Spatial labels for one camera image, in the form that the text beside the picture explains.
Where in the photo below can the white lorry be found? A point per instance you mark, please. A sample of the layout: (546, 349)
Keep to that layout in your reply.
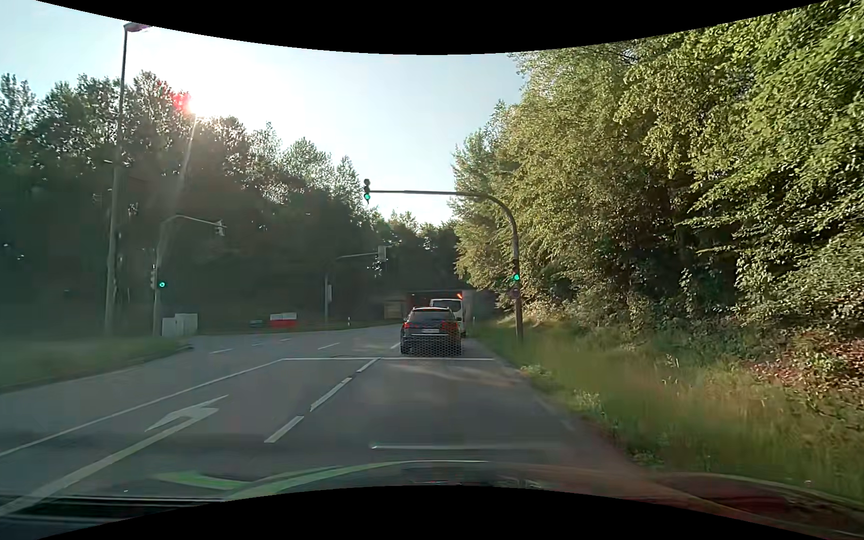
(450, 307)

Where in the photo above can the dark car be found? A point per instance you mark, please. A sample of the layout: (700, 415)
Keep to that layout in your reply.
(430, 331)

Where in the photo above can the grey asphalt road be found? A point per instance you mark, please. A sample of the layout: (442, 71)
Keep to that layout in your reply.
(432, 397)

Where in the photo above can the red and white barrier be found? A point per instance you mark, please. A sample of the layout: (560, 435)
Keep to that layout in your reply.
(283, 320)

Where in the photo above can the road markings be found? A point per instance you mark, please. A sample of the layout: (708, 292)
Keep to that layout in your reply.
(331, 393)

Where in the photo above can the car's own bonnet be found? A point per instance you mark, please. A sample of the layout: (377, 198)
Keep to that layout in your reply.
(477, 480)

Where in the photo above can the grey street cabinets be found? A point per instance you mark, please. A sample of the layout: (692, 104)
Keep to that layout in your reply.
(180, 325)

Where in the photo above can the sunlit wood of trees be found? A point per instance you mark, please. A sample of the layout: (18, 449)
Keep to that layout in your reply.
(702, 187)

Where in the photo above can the grass verge with tall grass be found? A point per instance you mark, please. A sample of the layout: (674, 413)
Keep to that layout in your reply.
(702, 405)

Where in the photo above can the mown grass verge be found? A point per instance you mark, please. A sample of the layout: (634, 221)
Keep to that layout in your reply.
(49, 360)

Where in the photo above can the dark wood of trees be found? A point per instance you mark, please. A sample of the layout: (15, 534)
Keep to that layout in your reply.
(42, 210)

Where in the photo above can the tall grey lamp post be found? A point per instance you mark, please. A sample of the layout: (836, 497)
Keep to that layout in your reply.
(114, 210)

